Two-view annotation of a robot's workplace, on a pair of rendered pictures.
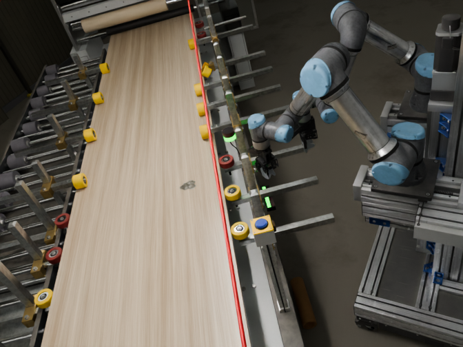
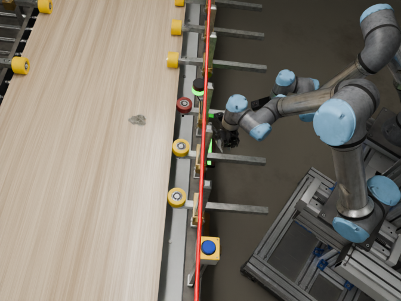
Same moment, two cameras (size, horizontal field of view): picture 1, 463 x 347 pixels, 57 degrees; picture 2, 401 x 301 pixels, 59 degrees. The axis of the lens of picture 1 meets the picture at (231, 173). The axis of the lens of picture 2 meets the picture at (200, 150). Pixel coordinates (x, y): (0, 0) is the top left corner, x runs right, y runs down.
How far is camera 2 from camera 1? 69 cm
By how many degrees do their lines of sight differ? 20
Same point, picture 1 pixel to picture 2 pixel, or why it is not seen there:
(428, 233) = (349, 275)
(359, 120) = (352, 180)
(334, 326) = (221, 266)
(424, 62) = not seen: outside the picture
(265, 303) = (175, 263)
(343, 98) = (350, 154)
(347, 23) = (381, 41)
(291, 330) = not seen: outside the picture
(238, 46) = not seen: outside the picture
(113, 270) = (34, 196)
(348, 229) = (262, 180)
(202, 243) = (135, 199)
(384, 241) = (291, 212)
